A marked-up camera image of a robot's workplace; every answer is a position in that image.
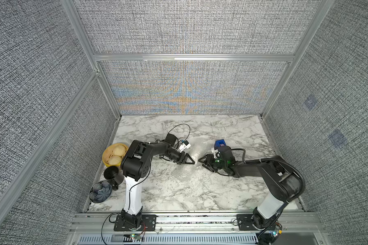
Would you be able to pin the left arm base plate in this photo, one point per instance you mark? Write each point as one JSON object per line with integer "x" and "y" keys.
{"x": 135, "y": 223}

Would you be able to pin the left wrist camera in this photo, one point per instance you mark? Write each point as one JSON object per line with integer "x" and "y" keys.
{"x": 184, "y": 145}

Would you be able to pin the white ribbed ceramic vase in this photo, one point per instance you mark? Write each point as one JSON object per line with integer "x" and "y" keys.
{"x": 197, "y": 152}

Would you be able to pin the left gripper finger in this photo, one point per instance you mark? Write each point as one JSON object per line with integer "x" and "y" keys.
{"x": 185, "y": 161}
{"x": 189, "y": 157}

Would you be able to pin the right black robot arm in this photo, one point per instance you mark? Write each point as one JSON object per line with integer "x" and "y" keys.
{"x": 284, "y": 182}

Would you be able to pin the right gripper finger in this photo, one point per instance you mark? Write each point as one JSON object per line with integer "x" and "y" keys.
{"x": 210, "y": 167}
{"x": 209, "y": 158}

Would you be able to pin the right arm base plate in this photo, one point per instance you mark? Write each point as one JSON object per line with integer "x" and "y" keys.
{"x": 246, "y": 223}

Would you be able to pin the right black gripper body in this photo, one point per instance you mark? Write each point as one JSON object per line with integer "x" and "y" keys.
{"x": 219, "y": 165}

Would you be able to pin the black cylindrical vase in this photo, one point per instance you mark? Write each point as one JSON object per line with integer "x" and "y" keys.
{"x": 114, "y": 176}

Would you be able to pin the blue tape dispenser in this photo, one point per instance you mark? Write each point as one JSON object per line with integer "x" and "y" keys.
{"x": 219, "y": 143}

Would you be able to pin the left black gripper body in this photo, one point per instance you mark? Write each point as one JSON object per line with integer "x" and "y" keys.
{"x": 175, "y": 157}

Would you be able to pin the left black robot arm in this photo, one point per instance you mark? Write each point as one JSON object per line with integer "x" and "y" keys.
{"x": 136, "y": 167}

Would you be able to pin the yellow round vase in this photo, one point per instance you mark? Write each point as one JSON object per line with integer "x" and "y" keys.
{"x": 113, "y": 155}

